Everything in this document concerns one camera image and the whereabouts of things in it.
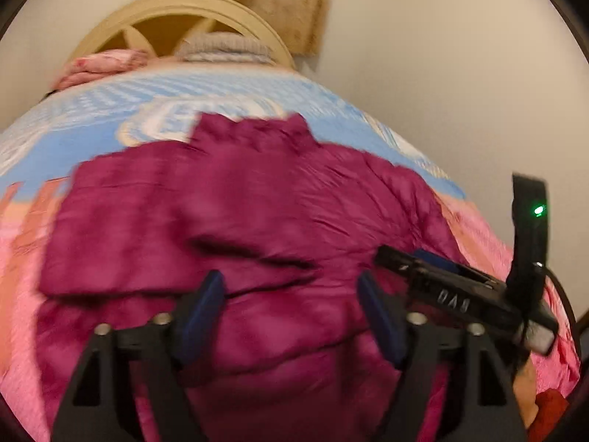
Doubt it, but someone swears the cream wooden headboard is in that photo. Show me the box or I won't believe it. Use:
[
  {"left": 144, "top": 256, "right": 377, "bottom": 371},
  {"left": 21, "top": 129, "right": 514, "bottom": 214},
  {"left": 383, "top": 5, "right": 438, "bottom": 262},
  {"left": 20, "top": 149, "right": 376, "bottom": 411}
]
[{"left": 67, "top": 0, "right": 296, "bottom": 71}]

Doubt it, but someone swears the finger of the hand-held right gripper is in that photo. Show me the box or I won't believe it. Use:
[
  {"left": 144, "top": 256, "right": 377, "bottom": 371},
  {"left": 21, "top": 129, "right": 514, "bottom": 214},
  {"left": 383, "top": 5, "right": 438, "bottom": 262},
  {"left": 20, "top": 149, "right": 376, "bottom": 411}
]
[
  {"left": 374, "top": 245, "right": 445, "bottom": 292},
  {"left": 412, "top": 249, "right": 466, "bottom": 274}
]

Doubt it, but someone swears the pink folded quilt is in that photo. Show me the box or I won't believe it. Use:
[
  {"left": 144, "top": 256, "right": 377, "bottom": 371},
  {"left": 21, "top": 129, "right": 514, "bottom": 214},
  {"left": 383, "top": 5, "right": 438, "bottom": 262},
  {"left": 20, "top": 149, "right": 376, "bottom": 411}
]
[{"left": 50, "top": 48, "right": 150, "bottom": 93}]

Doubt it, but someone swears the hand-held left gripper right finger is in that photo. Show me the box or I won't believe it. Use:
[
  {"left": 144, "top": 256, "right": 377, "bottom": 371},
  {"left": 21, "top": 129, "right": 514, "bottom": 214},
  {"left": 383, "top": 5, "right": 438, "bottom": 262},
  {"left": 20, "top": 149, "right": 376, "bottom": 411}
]
[{"left": 358, "top": 271, "right": 528, "bottom": 442}]

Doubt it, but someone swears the person's right forearm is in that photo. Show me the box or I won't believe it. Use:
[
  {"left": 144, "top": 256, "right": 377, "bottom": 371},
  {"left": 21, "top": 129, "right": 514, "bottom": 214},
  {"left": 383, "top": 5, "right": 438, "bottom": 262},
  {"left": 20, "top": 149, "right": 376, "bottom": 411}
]
[{"left": 512, "top": 363, "right": 572, "bottom": 442}]

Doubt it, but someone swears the blue and pink printed blanket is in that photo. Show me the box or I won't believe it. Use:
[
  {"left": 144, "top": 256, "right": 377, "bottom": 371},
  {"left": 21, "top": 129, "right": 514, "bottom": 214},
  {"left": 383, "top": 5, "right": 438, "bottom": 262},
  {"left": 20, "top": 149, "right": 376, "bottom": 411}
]
[{"left": 0, "top": 62, "right": 581, "bottom": 442}]

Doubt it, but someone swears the beige window curtain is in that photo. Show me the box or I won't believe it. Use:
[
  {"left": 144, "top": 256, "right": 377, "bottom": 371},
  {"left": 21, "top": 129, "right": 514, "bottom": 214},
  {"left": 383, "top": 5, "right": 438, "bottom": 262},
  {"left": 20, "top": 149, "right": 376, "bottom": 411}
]
[{"left": 140, "top": 0, "right": 334, "bottom": 56}]

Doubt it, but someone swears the magenta down jacket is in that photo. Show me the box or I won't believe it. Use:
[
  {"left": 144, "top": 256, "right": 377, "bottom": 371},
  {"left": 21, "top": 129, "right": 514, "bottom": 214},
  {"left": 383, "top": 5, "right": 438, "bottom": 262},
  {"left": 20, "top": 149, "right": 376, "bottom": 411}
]
[{"left": 37, "top": 113, "right": 521, "bottom": 442}]

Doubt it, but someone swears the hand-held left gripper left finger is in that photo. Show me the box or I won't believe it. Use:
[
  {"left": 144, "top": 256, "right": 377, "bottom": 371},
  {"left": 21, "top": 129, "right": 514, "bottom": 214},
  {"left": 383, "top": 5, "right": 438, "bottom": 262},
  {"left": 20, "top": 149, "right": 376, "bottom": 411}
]
[{"left": 50, "top": 269, "right": 227, "bottom": 442}]

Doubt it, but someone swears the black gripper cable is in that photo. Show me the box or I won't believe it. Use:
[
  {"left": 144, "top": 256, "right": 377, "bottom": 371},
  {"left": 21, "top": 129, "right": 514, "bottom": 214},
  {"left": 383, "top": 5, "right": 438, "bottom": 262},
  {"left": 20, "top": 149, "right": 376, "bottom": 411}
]
[{"left": 536, "top": 262, "right": 578, "bottom": 327}]

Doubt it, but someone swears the grey knitted pillow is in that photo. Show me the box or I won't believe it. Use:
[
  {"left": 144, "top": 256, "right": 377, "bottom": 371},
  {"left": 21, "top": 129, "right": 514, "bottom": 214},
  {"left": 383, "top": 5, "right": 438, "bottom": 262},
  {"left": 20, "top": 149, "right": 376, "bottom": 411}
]
[{"left": 177, "top": 32, "right": 272, "bottom": 63}]

